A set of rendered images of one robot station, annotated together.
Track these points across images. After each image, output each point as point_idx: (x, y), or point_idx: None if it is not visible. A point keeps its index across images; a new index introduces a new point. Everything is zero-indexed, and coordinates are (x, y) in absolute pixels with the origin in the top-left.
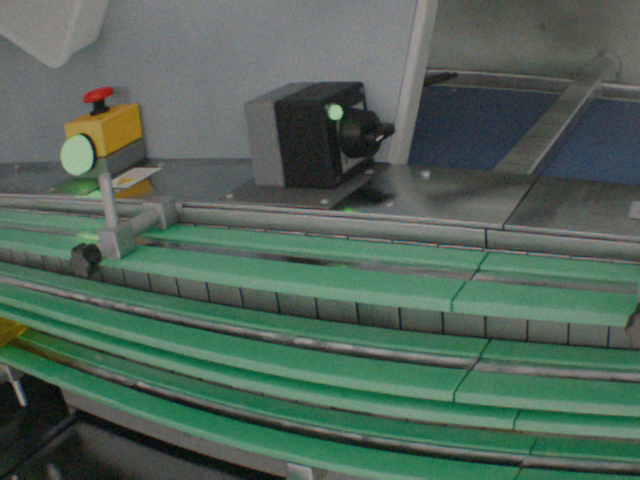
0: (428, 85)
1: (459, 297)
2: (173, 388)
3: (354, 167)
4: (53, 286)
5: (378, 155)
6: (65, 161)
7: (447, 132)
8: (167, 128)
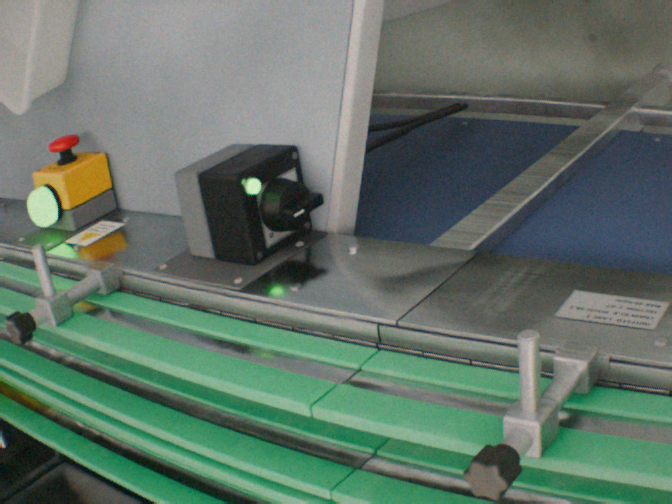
0: (421, 124)
1: (319, 403)
2: (129, 442)
3: (283, 240)
4: None
5: (317, 223)
6: (31, 213)
7: (425, 183)
8: (134, 180)
